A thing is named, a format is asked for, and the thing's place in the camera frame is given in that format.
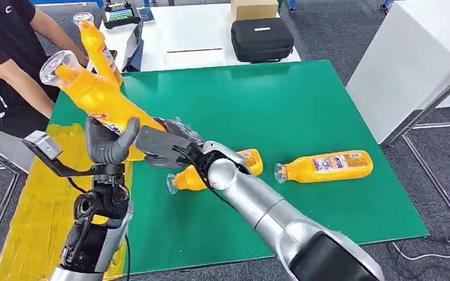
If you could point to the yellow sheet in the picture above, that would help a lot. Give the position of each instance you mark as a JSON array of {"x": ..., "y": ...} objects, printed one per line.
[{"x": 42, "y": 217}]

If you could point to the white table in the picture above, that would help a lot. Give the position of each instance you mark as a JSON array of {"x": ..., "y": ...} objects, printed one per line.
[{"x": 194, "y": 31}]

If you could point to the dark phone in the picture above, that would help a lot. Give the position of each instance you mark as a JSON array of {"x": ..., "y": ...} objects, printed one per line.
[{"x": 146, "y": 14}]

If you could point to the steel frame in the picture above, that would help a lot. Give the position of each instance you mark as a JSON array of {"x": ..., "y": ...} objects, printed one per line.
[{"x": 428, "y": 104}]

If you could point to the green table mat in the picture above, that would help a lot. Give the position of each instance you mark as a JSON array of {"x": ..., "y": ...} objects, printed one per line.
[{"x": 287, "y": 116}]

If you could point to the person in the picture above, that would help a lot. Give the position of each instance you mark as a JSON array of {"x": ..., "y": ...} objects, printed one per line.
[{"x": 0, "y": 38}]

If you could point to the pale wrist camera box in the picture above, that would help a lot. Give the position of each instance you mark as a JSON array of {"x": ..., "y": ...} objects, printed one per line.
[
  {"x": 44, "y": 143},
  {"x": 219, "y": 147}
]

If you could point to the grey bench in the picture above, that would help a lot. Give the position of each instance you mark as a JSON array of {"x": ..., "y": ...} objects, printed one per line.
[{"x": 3, "y": 147}]

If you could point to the orange drink bottle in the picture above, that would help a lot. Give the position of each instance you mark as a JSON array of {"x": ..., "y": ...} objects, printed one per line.
[
  {"x": 326, "y": 166},
  {"x": 95, "y": 46},
  {"x": 93, "y": 93},
  {"x": 188, "y": 180}
]

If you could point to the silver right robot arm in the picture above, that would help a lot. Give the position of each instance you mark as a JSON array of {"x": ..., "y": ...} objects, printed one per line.
[{"x": 256, "y": 201}]

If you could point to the cardboard box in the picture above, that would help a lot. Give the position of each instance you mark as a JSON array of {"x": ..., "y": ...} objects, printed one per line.
[{"x": 254, "y": 9}]

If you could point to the black zip case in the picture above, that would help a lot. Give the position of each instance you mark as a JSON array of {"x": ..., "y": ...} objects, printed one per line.
[{"x": 262, "y": 40}]

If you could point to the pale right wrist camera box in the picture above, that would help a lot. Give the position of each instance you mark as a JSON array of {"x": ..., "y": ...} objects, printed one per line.
[{"x": 219, "y": 147}]

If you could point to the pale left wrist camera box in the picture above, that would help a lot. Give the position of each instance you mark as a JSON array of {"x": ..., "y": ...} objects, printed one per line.
[{"x": 44, "y": 143}]

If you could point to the black controller with screen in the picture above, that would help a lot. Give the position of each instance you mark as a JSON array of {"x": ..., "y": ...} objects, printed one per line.
[{"x": 121, "y": 15}]

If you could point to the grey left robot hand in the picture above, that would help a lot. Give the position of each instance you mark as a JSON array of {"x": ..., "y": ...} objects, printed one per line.
[{"x": 108, "y": 149}]

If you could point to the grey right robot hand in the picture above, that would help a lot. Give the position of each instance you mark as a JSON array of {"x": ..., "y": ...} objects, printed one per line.
[{"x": 163, "y": 145}]

